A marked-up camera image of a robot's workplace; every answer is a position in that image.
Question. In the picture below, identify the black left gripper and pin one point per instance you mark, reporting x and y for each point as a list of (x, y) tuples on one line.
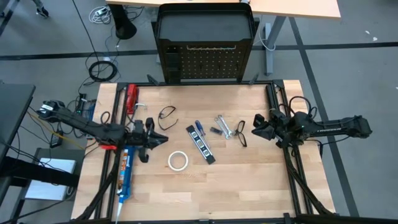
[(138, 135)]

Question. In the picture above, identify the black safety glasses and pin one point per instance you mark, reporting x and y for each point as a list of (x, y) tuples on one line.
[(159, 118), (237, 133)]

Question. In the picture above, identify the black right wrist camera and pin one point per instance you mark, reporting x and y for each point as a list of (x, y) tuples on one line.
[(258, 119)]

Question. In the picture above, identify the white flat box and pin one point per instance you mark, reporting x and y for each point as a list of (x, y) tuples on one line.
[(46, 189)]

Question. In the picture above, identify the small black block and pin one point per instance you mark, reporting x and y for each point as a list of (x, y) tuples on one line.
[(215, 130)]

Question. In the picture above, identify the red hand tool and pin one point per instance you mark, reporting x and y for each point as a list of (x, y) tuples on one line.
[(131, 96)]

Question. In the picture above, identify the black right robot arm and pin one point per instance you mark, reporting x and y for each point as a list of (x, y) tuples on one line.
[(329, 129)]

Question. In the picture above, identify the light wooden desk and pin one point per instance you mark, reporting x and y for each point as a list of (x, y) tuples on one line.
[(295, 7)]

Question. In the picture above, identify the black flashlight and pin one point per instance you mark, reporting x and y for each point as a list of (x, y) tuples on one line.
[(270, 93)]

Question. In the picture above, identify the black aluminium table frame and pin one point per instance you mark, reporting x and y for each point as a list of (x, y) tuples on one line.
[(202, 83)]

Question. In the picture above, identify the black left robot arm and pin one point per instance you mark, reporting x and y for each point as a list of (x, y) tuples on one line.
[(81, 123)]

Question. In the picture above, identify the black power adapter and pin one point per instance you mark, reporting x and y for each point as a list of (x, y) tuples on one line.
[(56, 140)]

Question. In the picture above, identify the black metal side stand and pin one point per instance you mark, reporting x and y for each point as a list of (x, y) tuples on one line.
[(37, 172)]

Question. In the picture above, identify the black pegboard tool cart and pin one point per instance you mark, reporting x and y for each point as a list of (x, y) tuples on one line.
[(205, 26)]

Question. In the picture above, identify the silver hex key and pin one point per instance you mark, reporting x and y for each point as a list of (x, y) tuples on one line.
[(141, 104)]

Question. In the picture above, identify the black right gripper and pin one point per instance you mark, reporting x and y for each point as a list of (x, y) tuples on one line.
[(281, 126)]

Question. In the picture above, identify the blue caulking gun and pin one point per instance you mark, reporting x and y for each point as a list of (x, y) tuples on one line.
[(126, 174)]

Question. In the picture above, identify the black power strip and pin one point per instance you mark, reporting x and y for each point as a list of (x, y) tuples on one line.
[(82, 104)]

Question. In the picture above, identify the black side desk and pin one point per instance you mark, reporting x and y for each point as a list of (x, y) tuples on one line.
[(12, 105)]

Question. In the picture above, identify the black desk leg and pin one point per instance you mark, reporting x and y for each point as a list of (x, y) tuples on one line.
[(124, 28)]

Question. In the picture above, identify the white tape roll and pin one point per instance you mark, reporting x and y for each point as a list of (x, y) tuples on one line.
[(170, 160)]

